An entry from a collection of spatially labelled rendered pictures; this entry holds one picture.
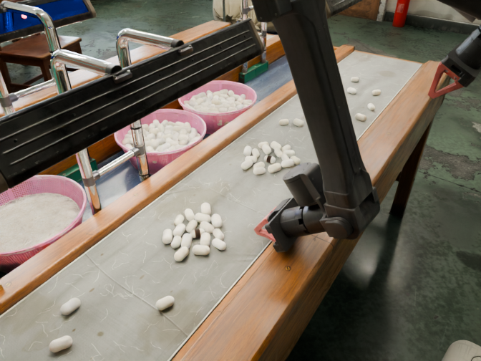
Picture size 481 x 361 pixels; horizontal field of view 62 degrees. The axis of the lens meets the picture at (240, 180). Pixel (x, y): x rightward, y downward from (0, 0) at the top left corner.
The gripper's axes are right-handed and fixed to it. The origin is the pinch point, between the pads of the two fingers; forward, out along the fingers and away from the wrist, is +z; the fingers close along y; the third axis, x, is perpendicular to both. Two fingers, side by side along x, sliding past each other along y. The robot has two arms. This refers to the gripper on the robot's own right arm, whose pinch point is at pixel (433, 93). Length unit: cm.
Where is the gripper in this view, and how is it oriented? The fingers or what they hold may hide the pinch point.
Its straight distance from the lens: 94.1
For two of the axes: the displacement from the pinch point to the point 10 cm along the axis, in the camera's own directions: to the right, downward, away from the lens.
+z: -3.6, 5.6, 7.5
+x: 7.1, 6.8, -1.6
